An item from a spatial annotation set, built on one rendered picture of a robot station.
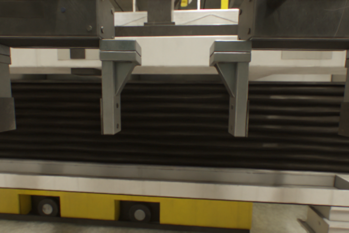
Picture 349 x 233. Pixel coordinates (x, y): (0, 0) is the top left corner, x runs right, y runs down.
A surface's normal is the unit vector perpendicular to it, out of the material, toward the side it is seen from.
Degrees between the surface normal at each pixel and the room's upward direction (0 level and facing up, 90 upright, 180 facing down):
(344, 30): 90
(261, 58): 90
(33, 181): 90
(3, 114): 90
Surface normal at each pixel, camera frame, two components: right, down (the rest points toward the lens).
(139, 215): -0.08, 0.10
